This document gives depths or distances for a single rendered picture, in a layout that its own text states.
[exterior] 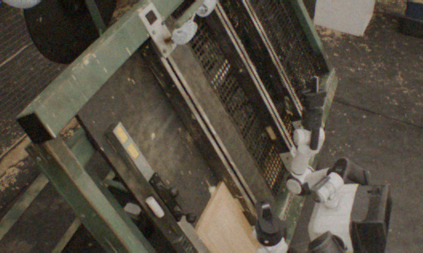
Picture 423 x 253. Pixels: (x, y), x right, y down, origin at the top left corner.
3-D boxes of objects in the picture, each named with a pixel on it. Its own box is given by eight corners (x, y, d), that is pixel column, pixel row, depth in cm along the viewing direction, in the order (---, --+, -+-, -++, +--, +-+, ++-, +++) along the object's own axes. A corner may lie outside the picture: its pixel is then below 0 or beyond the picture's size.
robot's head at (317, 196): (339, 193, 184) (332, 177, 181) (324, 207, 181) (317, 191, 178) (328, 189, 190) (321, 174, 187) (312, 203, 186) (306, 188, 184)
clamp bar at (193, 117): (258, 247, 228) (305, 244, 215) (118, 23, 180) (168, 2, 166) (264, 231, 235) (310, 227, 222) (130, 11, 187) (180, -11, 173)
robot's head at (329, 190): (346, 192, 187) (341, 175, 183) (328, 209, 183) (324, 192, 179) (333, 187, 192) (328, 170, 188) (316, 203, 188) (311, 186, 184)
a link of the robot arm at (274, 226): (256, 237, 149) (259, 252, 159) (287, 228, 149) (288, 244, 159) (245, 202, 157) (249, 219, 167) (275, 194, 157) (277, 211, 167)
